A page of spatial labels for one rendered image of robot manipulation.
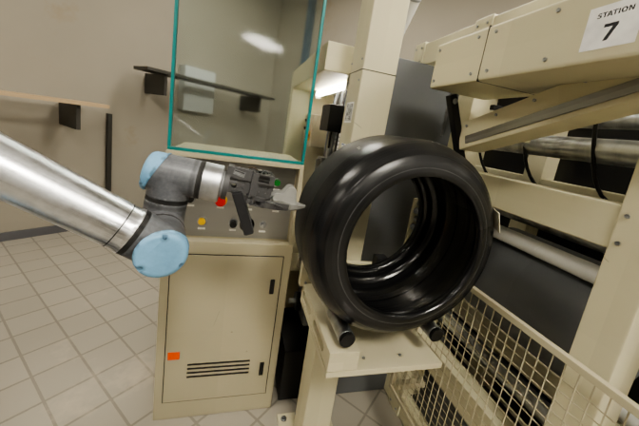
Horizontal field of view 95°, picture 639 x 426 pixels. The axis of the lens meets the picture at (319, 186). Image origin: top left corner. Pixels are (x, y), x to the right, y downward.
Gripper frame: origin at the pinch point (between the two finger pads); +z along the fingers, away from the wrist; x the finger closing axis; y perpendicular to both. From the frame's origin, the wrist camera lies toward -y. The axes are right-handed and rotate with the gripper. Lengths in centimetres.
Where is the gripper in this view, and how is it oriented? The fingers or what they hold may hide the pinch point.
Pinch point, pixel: (300, 207)
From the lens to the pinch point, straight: 77.4
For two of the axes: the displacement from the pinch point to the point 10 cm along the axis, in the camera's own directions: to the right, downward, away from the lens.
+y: 2.6, -9.5, -1.5
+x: -2.5, -2.2, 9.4
